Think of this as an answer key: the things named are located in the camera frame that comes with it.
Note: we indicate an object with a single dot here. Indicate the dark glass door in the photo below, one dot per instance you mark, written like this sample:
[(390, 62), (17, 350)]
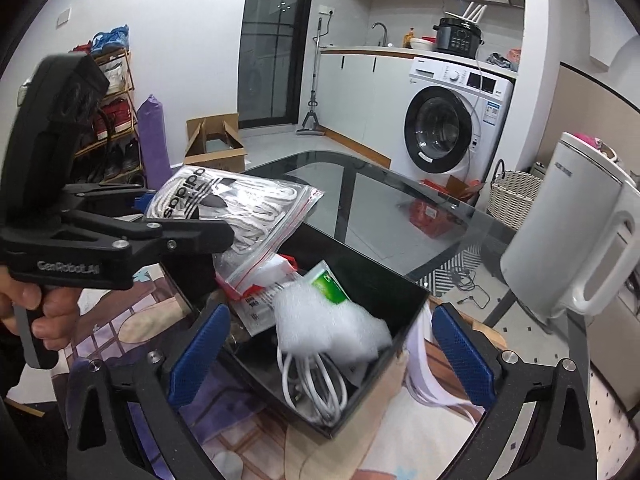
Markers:
[(275, 35)]

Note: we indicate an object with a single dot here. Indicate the wicker laundry basket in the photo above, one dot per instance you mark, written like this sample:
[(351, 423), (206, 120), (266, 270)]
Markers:
[(515, 200)]

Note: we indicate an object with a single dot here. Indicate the red sneaker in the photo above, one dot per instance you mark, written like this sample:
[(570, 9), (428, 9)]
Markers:
[(117, 115)]

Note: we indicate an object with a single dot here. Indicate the wall socket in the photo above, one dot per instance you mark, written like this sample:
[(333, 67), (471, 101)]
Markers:
[(326, 10)]

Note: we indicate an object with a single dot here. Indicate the white plush toy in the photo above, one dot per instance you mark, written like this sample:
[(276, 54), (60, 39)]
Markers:
[(325, 325)]

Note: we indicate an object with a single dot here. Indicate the orange bottle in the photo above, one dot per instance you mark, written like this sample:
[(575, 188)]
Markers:
[(408, 38)]

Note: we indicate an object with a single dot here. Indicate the dark shoe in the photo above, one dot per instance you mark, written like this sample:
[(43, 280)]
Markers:
[(127, 157)]

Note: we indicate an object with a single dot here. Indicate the open cardboard box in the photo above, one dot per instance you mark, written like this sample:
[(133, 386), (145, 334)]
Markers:
[(220, 160)]

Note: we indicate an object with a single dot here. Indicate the labelled zip bag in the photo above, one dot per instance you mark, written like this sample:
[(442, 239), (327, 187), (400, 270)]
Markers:
[(255, 310)]

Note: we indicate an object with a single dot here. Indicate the flat floor mop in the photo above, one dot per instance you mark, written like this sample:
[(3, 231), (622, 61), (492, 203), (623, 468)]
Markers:
[(310, 122)]

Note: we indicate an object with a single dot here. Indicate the person's left hand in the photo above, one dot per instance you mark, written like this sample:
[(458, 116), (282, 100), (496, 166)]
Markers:
[(60, 320)]

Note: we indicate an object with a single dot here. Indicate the white base cabinet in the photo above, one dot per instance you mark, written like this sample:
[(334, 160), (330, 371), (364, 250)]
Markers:
[(360, 95)]

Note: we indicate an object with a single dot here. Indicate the white bowl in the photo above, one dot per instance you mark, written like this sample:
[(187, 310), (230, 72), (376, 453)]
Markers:
[(422, 44)]

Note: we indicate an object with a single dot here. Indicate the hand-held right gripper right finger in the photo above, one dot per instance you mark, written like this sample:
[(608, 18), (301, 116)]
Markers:
[(462, 355)]

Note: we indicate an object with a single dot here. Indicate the chrome kitchen faucet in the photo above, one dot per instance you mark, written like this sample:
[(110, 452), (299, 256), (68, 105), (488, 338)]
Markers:
[(385, 32)]

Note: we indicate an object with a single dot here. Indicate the clear zip bag red seal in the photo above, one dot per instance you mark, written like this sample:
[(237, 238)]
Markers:
[(260, 210)]

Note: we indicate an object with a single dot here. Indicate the dark cloth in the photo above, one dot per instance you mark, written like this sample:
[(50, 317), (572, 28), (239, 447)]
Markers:
[(498, 60)]

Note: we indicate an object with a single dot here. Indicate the blue bag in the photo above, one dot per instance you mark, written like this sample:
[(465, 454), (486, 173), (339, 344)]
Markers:
[(112, 37)]

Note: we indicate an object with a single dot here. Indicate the white washing machine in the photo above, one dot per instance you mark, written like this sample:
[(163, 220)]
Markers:
[(442, 72)]

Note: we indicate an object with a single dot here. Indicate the white electric kettle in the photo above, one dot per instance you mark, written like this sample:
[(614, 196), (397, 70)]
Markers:
[(550, 235)]

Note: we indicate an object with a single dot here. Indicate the black pressure cooker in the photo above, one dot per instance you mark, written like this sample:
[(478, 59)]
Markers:
[(457, 40)]

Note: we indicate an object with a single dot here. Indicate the green packet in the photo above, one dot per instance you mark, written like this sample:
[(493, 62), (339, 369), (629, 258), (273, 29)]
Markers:
[(330, 287)]

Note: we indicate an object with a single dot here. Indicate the white shoe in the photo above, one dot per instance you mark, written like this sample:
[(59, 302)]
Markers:
[(115, 75)]

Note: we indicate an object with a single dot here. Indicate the white paper strips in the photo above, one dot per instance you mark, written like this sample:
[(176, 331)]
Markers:
[(420, 365)]

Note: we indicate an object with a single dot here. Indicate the striped rug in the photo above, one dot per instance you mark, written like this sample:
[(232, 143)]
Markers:
[(455, 265)]

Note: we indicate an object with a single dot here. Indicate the white router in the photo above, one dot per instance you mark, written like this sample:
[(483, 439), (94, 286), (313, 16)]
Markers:
[(470, 14)]

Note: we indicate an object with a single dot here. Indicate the small orange cardboard box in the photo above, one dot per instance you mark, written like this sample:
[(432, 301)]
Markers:
[(465, 190)]

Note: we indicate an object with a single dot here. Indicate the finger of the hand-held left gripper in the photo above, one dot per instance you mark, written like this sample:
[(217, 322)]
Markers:
[(190, 235), (100, 195)]

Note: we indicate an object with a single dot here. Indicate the black storage box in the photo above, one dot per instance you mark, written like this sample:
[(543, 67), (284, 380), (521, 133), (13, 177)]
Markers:
[(380, 280)]

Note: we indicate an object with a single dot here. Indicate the purple rolled mat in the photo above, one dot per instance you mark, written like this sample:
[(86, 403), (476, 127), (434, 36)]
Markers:
[(152, 140)]

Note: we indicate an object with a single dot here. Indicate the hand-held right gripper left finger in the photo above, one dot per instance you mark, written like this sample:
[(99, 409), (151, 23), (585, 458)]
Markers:
[(200, 355)]

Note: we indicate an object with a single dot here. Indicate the wooden shoe rack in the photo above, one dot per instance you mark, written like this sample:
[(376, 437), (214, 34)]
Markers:
[(131, 90)]

